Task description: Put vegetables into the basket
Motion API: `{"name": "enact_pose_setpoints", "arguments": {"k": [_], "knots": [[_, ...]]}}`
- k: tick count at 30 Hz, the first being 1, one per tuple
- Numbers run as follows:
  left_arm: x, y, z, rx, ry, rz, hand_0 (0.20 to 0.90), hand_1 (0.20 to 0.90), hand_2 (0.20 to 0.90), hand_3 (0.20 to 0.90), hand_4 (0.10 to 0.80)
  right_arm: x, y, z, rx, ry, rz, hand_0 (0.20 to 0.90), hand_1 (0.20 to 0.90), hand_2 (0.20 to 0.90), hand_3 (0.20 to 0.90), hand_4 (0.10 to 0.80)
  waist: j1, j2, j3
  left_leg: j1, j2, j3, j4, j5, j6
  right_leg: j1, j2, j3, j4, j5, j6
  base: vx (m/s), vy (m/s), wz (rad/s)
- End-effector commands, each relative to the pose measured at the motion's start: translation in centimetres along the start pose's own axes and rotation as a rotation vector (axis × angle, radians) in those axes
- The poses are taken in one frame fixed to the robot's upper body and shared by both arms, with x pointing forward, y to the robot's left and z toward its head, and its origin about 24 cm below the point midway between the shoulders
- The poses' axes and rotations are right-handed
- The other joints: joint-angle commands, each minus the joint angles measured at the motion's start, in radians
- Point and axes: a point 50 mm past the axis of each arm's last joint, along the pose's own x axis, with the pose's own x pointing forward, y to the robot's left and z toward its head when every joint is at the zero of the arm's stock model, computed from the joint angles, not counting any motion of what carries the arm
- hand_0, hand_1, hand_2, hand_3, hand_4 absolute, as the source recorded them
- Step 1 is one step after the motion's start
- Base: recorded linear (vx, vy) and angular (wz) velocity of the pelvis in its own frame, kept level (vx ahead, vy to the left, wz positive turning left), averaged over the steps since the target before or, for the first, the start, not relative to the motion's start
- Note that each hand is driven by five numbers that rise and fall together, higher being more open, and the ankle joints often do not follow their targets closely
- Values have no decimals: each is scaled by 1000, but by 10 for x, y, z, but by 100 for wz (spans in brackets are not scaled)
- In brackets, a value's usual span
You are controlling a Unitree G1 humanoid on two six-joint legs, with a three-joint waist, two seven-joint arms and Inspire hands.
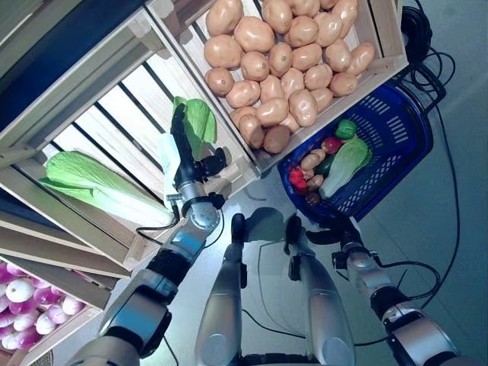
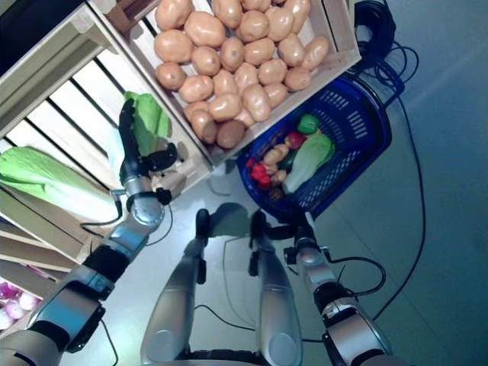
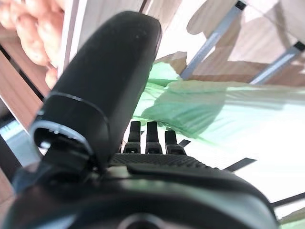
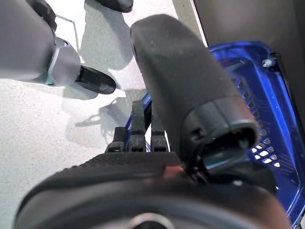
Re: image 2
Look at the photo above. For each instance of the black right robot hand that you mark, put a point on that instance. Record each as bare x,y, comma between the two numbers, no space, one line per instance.
289,232

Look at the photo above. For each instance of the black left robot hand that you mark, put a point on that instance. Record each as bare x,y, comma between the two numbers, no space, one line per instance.
131,152

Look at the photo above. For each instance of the green napa cabbage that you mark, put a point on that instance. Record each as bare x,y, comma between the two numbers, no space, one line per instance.
148,114
309,160
38,171

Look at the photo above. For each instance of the blue plastic shopping basket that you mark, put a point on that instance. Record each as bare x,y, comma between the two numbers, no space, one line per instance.
358,152

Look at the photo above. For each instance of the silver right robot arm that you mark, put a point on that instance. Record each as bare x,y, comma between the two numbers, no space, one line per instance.
316,267

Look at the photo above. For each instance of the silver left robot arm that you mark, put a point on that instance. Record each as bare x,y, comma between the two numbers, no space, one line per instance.
143,215

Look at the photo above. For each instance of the small brown vegetable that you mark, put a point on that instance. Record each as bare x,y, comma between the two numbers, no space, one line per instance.
276,192

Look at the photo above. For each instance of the small tan potato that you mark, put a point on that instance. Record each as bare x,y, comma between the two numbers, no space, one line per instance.
280,175

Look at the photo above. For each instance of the red bell pepper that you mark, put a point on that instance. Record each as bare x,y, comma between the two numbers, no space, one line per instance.
259,173
295,139

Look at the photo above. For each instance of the silver right robot leg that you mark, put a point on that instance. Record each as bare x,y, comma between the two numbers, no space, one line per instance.
274,297

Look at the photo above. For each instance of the silver robot leg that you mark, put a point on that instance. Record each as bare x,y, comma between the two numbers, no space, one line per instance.
274,297
171,305

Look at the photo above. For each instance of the dark green cucumber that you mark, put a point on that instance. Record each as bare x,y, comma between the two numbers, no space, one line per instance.
287,162

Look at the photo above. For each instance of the wide slatted wooden crate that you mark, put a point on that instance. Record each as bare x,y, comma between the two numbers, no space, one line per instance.
87,95

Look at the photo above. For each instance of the tan ginger root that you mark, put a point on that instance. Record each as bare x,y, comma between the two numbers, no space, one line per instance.
274,152

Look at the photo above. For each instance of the green bell pepper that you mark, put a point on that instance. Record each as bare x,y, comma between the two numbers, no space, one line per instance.
308,124

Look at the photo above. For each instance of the silver left robot leg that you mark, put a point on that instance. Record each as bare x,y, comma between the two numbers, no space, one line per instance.
171,305

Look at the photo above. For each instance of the black silver robot pelvis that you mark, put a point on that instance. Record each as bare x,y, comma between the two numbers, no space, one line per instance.
225,358

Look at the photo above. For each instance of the wooden onion crate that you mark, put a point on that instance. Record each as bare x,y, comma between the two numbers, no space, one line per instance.
23,272

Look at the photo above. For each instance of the wooden display shelf rack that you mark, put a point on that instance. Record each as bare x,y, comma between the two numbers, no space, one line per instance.
23,30

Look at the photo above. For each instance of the purple white onion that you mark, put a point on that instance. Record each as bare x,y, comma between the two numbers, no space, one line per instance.
30,302
15,309
4,322
7,291

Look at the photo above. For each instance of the wooden potato crate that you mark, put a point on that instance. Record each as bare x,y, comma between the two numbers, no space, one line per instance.
345,38

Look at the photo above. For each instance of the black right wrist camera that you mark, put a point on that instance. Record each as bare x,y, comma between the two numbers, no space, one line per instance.
290,256

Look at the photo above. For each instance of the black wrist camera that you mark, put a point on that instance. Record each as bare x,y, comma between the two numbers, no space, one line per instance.
163,195
290,256

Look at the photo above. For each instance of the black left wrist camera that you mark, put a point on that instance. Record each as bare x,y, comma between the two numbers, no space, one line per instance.
163,195

